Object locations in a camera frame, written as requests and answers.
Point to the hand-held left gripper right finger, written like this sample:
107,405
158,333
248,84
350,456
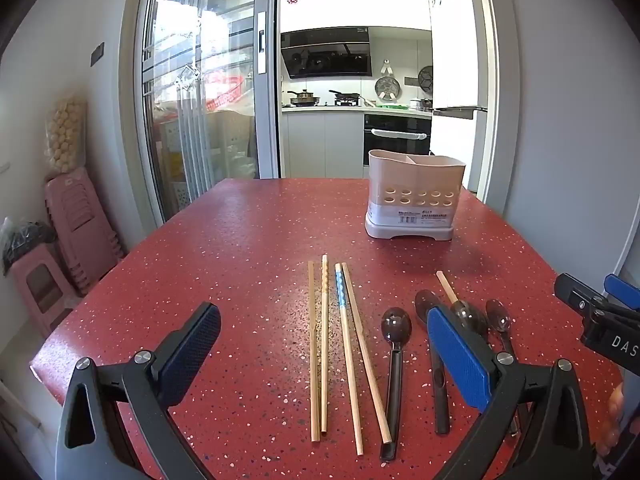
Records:
457,355

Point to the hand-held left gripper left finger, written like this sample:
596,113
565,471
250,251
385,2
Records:
192,345

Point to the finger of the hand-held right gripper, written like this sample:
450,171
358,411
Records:
575,292
622,287

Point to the dark brown plastic spoon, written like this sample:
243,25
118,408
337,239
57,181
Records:
424,302
498,316
396,327

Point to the plain wooden chopstick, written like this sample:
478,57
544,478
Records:
313,360
367,360

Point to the blue patterned wooden chopstick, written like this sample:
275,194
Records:
348,360

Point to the zigzag tip wooden chopstick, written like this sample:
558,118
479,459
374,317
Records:
324,350

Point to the white plastic utensil holder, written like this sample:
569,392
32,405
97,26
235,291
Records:
415,185

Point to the person's right hand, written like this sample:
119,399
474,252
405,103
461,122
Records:
611,410

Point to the single pink plastic stool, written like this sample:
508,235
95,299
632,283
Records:
40,287

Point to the stack of pink stools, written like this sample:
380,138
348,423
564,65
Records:
80,220

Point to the black plastic bag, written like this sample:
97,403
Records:
27,240

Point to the black built-in oven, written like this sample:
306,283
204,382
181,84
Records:
395,145

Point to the sliding glass door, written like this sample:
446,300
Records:
210,110

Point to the grey kitchen counter cabinet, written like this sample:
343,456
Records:
322,142

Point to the small pot on counter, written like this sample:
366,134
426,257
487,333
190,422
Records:
420,104

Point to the bag of yellow balls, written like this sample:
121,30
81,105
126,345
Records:
65,130

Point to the round dark hanging tray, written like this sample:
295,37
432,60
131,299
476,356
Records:
426,79

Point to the white refrigerator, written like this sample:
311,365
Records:
457,50

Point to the cooking pot with lid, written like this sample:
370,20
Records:
303,97

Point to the round metal steamer rack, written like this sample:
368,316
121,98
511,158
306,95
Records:
386,86

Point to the black frying pan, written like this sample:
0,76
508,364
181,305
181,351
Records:
345,96

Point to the black range hood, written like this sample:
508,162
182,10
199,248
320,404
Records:
325,55

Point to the dark wall switch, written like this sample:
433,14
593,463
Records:
98,54

